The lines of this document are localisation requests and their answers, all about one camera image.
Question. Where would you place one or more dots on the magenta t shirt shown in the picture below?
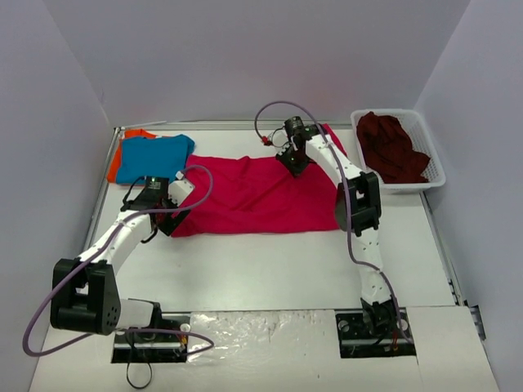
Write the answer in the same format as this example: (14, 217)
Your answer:
(259, 196)

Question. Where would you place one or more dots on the dark red t shirt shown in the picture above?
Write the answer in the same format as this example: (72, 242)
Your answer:
(389, 151)

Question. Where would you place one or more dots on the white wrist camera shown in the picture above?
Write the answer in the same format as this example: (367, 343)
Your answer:
(283, 144)
(179, 191)

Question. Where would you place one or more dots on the blue folded t shirt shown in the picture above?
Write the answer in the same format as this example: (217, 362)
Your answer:
(161, 157)

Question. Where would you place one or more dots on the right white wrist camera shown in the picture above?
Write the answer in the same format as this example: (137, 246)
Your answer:
(283, 144)

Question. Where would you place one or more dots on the orange folded t shirt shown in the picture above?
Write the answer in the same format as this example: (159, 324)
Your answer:
(117, 159)

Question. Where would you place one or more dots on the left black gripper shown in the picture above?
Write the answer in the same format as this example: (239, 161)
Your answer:
(170, 220)

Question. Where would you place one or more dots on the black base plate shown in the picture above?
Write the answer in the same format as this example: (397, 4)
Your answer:
(355, 341)
(143, 347)

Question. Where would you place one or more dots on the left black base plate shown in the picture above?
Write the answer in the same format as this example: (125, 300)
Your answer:
(143, 347)

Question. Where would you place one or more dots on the white plastic basket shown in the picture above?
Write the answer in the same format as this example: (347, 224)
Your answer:
(417, 130)

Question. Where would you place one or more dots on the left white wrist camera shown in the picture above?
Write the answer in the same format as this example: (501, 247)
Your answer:
(179, 191)

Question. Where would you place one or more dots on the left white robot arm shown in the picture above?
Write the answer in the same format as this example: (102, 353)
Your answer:
(86, 297)

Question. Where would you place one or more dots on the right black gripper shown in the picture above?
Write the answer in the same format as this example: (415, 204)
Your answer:
(292, 159)

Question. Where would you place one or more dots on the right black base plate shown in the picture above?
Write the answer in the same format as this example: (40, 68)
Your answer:
(355, 341)

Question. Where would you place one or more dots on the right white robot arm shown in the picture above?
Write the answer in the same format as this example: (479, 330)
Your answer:
(357, 211)

